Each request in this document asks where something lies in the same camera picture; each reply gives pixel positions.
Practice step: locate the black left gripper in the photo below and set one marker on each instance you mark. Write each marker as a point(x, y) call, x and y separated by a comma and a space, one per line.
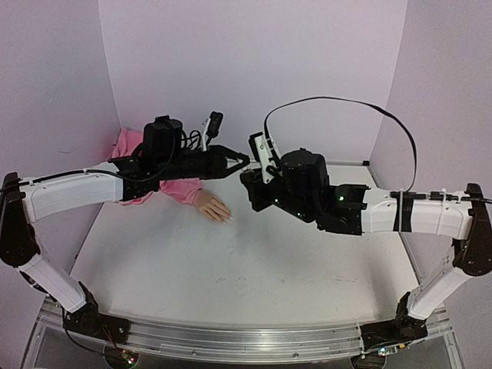
point(218, 164)

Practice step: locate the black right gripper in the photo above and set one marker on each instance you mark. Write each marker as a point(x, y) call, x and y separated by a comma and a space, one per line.
point(254, 188)

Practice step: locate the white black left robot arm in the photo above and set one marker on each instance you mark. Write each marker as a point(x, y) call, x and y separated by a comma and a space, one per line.
point(24, 202)

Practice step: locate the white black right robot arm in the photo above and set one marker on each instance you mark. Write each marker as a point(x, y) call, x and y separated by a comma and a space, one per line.
point(357, 209)

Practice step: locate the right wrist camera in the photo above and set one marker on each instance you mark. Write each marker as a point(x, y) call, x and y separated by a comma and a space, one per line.
point(265, 153)

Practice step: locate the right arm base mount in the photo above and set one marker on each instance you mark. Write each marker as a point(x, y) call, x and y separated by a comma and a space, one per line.
point(403, 329)

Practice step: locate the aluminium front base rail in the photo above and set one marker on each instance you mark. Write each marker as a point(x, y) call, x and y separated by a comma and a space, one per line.
point(253, 345)

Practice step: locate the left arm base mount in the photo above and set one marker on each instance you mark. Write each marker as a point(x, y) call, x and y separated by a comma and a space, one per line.
point(90, 322)

